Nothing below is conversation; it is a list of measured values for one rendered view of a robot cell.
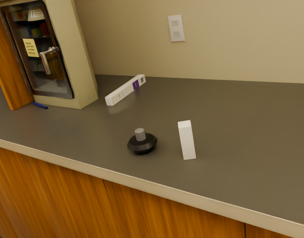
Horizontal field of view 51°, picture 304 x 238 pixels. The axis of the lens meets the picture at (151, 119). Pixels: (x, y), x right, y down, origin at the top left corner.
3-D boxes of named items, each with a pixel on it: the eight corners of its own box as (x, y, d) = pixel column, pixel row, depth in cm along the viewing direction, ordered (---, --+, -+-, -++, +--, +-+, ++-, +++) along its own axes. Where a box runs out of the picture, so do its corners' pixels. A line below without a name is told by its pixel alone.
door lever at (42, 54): (59, 70, 129) (55, 70, 131) (52, 47, 125) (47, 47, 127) (48, 75, 126) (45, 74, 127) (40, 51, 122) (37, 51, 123)
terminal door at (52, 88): (32, 94, 151) (-1, 6, 134) (74, 99, 134) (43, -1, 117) (30, 94, 151) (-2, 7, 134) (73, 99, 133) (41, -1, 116)
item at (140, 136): (140, 139, 102) (136, 121, 99) (164, 143, 97) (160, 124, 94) (122, 154, 96) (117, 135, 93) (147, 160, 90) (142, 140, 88)
